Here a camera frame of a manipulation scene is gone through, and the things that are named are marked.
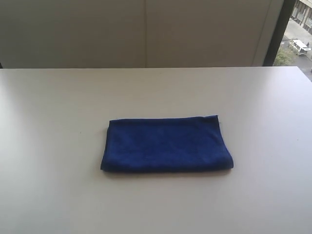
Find blue microfiber towel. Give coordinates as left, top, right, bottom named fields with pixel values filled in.
left=100, top=116, right=234, bottom=173

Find white partition panel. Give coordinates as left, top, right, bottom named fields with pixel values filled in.
left=0, top=0, right=283, bottom=68

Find white vehicle outside window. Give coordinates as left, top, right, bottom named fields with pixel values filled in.
left=289, top=39, right=312, bottom=56

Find dark window frame post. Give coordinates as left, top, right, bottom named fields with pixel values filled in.
left=262, top=0, right=296, bottom=67

